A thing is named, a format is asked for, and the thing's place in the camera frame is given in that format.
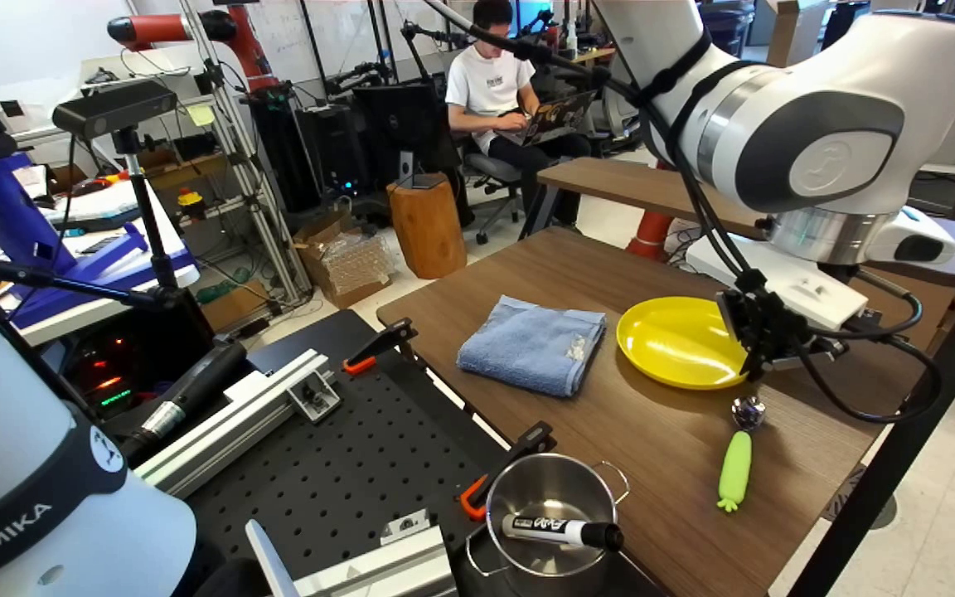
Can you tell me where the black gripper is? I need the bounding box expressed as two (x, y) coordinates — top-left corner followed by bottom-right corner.
(719, 268), (847, 383)

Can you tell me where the yellow plastic plate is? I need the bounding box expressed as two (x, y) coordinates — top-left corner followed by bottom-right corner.
(615, 297), (748, 393)

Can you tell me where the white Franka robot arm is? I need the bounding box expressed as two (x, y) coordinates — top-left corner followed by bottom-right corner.
(596, 0), (955, 369)

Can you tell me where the red robot arm background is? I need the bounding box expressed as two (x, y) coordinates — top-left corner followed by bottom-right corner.
(626, 208), (675, 263)

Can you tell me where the wooden shelf board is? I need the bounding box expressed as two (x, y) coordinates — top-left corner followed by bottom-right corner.
(539, 155), (774, 243)

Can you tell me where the folded blue cloth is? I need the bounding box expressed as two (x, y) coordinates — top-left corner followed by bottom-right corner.
(459, 297), (608, 397)

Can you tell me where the orange black clamp front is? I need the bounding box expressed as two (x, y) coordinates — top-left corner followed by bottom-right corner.
(459, 423), (553, 520)

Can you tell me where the orange black clamp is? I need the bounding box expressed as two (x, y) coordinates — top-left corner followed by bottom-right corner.
(341, 319), (417, 376)
(459, 423), (553, 520)

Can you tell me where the small steel pot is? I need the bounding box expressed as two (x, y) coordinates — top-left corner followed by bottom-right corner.
(466, 452), (634, 580)

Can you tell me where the black white marker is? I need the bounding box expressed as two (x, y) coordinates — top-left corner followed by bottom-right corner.
(500, 519), (623, 551)

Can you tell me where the wooden stump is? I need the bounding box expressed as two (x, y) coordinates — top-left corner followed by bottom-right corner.
(389, 172), (467, 280)

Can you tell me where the seated person white shirt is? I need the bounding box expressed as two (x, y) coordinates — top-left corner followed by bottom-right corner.
(445, 40), (592, 213)

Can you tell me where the black perforated breadboard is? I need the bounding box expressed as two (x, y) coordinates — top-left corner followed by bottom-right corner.
(188, 313), (529, 597)

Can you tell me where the orange black clamp rear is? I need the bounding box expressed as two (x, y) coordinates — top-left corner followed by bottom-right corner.
(341, 319), (417, 376)

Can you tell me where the cardboard box on floor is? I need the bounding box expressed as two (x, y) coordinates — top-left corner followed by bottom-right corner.
(297, 218), (391, 310)

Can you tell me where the black handheld tool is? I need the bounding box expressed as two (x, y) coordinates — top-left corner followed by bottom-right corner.
(123, 339), (247, 456)

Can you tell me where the blue white machine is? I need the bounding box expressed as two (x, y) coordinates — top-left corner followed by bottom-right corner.
(0, 124), (188, 324)

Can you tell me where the green handled ice cream scoop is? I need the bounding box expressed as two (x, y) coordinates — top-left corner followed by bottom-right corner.
(717, 396), (767, 515)

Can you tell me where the aluminium bracket front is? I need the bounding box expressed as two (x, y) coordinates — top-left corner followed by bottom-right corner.
(247, 511), (459, 597)

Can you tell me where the aluminium extrusion rail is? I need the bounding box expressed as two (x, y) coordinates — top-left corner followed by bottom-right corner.
(137, 347), (341, 497)

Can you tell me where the metal wire shelf rack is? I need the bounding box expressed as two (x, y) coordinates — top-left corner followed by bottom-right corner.
(105, 0), (312, 313)

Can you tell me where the black camera on stand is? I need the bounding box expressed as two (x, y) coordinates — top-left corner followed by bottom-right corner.
(55, 79), (204, 322)

